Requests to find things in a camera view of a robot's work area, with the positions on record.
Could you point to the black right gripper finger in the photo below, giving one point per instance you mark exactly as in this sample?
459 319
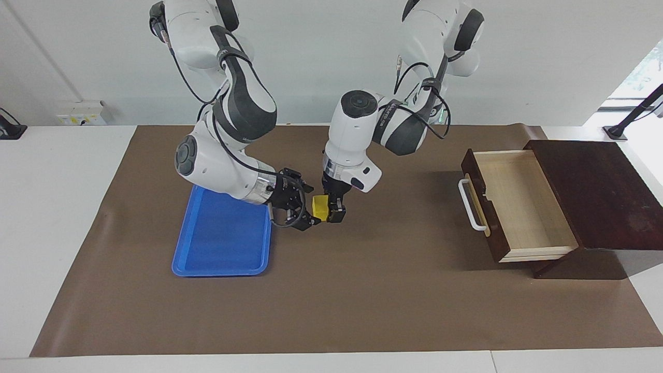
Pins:
305 220
301 181

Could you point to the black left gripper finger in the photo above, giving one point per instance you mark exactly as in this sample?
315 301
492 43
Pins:
337 210

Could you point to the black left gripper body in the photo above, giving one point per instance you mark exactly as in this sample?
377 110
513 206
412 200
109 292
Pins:
335 187

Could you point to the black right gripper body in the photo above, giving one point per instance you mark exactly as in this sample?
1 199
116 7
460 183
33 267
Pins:
287 191

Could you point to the yellow cube block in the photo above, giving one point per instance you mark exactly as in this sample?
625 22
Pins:
320 207

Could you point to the wooden drawer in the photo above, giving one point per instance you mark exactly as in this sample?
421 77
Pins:
523 207

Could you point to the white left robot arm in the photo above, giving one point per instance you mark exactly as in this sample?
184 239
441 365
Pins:
352 134

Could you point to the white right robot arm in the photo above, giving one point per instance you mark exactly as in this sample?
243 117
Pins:
207 166

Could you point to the blue plastic tray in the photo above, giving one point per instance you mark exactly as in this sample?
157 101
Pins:
222 243

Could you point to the brown paper table mat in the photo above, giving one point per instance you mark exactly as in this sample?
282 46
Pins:
388 300

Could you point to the dark brown wooden cabinet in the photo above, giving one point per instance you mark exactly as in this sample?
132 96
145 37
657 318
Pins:
606 191

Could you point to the black clamp stand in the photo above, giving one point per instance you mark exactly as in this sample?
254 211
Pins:
10 130

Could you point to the white wall socket box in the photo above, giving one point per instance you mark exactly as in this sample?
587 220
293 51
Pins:
80 114

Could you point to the window with frame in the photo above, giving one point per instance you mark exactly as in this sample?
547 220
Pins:
647 72

